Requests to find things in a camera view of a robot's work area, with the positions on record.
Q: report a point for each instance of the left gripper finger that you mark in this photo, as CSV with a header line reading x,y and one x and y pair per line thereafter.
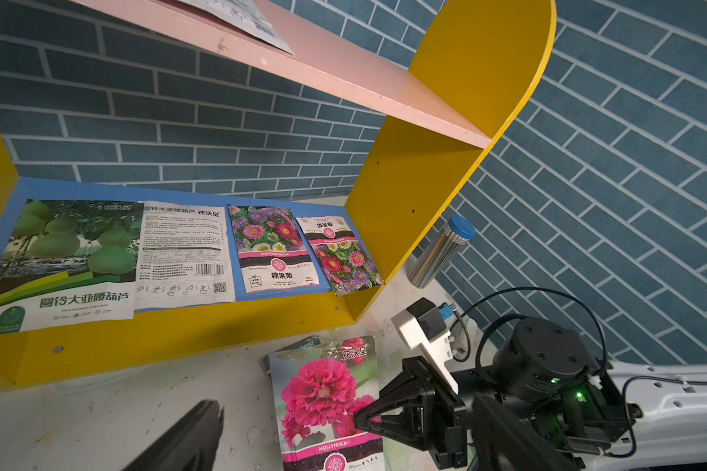
x,y
190,444

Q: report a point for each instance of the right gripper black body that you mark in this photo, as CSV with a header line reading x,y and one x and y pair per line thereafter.
x,y
433,417

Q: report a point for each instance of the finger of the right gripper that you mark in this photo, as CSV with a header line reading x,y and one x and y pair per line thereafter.
x,y
397,414

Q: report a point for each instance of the hollyhock magenta flower packet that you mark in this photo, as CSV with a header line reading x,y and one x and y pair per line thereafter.
x,y
316,393

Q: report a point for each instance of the white text seed packet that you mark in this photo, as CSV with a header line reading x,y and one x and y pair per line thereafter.
x,y
243,15

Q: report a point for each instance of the purple flower seed packet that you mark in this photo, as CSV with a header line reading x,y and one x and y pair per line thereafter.
x,y
310,341

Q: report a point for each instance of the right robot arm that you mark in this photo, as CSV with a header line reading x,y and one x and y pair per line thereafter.
x,y
545,402

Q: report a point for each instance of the small chrysanthemum seed packet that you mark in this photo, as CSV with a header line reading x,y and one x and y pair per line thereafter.
x,y
344,262

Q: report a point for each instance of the white text packet lower shelf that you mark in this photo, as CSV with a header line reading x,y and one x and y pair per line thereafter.
x,y
184,258

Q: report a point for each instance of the yellow wooden shelf unit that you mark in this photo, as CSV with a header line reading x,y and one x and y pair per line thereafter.
x,y
159,100

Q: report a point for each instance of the green gourd seed packet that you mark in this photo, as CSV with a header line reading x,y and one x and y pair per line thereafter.
x,y
70,262

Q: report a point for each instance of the silver canister blue lid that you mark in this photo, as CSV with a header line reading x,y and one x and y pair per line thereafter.
x,y
455,234

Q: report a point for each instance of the chrysanthemum packet pink band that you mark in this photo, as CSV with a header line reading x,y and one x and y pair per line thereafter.
x,y
271,250

